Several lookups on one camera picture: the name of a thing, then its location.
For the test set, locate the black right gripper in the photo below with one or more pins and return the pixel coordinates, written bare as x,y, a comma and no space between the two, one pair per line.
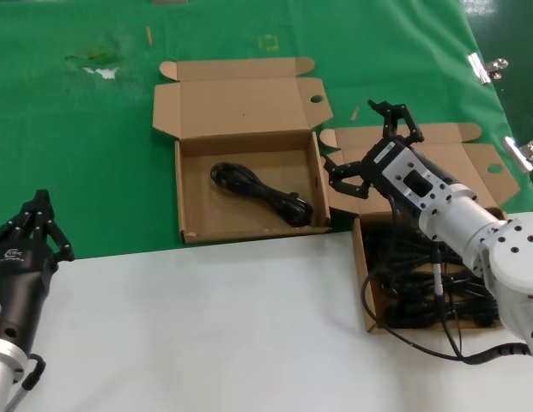
377,165

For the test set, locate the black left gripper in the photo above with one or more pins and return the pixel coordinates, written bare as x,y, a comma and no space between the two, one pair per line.
17,279

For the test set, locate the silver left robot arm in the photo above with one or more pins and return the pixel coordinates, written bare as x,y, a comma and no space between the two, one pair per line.
2,369

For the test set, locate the open brown cardboard box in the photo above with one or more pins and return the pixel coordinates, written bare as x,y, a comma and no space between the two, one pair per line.
249,107
446,137

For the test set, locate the small tan tape strip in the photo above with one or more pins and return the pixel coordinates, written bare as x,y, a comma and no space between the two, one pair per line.
355,114
149,35

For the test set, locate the green table cloth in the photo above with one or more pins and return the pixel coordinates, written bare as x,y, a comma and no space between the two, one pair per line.
56,129

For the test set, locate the silver binder clip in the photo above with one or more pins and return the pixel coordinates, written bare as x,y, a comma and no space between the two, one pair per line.
478,66
517,154

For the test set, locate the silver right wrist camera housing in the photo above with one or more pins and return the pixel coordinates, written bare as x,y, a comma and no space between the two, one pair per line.
399,171

